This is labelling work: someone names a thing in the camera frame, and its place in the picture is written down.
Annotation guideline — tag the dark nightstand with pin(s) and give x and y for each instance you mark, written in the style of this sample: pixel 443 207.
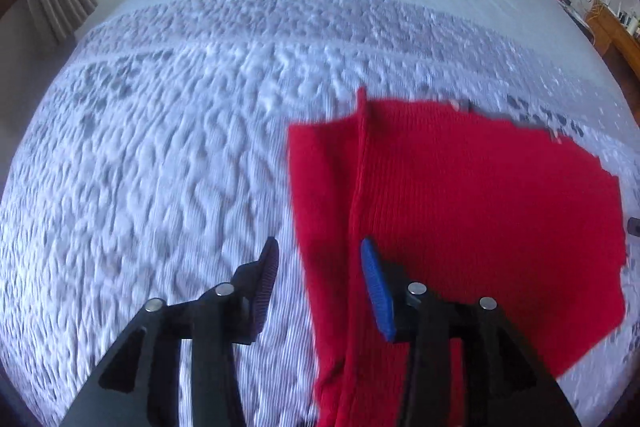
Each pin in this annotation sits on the dark nightstand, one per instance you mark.
pixel 572 14

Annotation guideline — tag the grey floral quilted bedspread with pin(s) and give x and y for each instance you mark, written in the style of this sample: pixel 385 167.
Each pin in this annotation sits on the grey floral quilted bedspread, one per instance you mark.
pixel 175 132

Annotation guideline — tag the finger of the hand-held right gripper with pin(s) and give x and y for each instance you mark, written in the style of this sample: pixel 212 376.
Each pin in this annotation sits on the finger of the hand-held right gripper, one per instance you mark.
pixel 635 227

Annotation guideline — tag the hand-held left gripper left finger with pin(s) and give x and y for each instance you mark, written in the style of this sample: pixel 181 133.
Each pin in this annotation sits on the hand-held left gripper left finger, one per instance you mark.
pixel 267 267

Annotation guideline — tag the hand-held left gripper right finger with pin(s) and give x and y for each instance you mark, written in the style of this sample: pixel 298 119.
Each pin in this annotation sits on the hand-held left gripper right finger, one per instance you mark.
pixel 377 287

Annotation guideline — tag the wooden cabinet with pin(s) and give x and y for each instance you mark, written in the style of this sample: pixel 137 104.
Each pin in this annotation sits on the wooden cabinet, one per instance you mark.
pixel 620 42

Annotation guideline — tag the red knitted sweater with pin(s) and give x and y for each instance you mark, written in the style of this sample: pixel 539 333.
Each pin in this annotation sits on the red knitted sweater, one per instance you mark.
pixel 450 182

